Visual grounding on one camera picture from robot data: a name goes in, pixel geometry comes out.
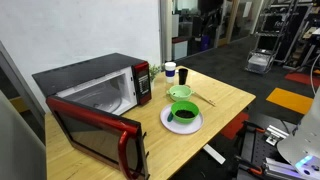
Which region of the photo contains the black and red microwave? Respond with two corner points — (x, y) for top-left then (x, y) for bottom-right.
(32, 52), (153, 116)

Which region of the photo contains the white storage bin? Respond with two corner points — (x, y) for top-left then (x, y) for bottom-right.
(248, 54), (270, 73)

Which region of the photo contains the light green bowl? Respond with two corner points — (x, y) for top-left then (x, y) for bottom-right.
(166, 84), (195, 102)

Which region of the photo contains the white cup with blue sleeve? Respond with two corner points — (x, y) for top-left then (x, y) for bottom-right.
(164, 61), (177, 84)

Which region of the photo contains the heap of coffee beans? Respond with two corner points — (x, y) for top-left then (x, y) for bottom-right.
(175, 109), (196, 119)

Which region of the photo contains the lavender plate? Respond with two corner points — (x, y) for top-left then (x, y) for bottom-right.
(159, 103), (205, 136)

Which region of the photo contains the small potted plant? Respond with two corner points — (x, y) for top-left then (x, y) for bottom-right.
(148, 63), (164, 83)

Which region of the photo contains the aluminium extrusion piece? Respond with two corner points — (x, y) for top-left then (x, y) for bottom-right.
(265, 124), (290, 146)

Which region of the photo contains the wooden spoon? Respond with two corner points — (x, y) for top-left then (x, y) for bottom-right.
(189, 87), (217, 108)

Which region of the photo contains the metal shelf cart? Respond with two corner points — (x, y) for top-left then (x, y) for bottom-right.
(244, 0), (301, 75)

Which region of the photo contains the orange handled clamp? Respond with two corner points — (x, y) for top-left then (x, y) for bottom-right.
(234, 121), (268, 135)

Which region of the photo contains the dark green bowl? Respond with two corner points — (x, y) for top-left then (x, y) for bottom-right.
(170, 100), (200, 125)

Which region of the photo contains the black cup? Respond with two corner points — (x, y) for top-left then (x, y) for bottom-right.
(178, 68), (189, 86)

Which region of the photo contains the grey metal frame post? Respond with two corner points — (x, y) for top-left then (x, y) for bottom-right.
(0, 41), (46, 118)

